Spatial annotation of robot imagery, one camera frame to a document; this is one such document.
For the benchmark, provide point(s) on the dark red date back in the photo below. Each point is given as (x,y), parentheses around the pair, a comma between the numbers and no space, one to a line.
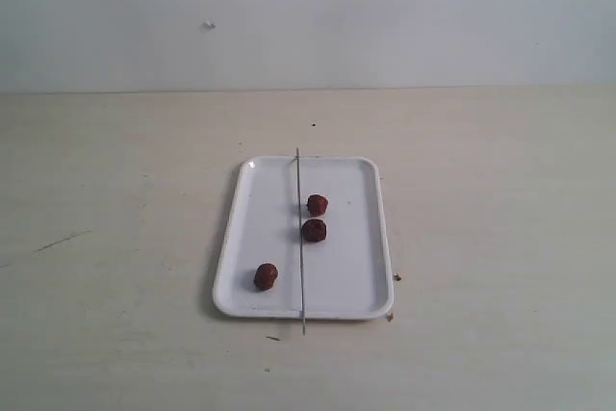
(317,205)

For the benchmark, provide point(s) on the dark red date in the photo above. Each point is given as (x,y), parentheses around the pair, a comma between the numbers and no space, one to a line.
(265,276)
(317,205)
(314,230)

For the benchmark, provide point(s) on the thin metal skewer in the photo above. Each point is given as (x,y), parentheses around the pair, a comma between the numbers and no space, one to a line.
(301,253)

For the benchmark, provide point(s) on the dark red date front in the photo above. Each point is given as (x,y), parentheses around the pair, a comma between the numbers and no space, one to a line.
(265,276)

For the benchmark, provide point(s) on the white rectangular plastic tray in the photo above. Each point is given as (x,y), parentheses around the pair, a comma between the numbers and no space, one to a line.
(348,276)

